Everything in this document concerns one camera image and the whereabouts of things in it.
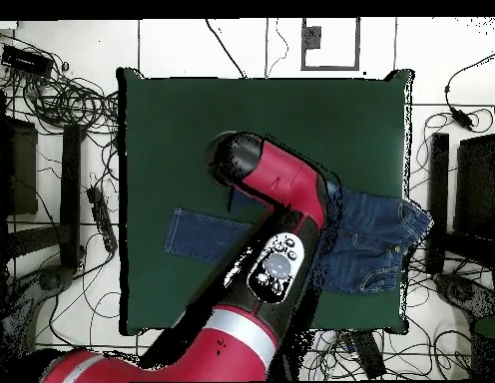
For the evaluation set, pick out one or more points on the green round bin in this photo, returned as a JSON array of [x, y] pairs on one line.
[[489, 329]]

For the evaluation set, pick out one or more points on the grey curved stand base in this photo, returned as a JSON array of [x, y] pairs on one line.
[[459, 291], [52, 279]]

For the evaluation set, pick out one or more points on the black power strip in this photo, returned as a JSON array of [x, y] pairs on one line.
[[101, 219]]

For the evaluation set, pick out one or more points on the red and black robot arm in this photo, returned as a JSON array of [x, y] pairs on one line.
[[287, 179]]

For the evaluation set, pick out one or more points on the black rectangular box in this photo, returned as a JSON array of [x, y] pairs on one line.
[[367, 353]]

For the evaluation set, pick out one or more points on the dark green table cloth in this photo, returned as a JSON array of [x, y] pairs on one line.
[[171, 119]]

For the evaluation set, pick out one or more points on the black electronics box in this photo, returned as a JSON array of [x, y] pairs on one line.
[[26, 60]]

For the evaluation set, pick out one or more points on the black metal frame stand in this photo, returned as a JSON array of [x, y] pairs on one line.
[[70, 191], [438, 179]]

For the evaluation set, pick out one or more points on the black power adapter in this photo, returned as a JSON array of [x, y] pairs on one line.
[[462, 117]]

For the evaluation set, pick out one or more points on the blue denim jeans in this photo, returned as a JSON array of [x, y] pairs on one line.
[[367, 239]]

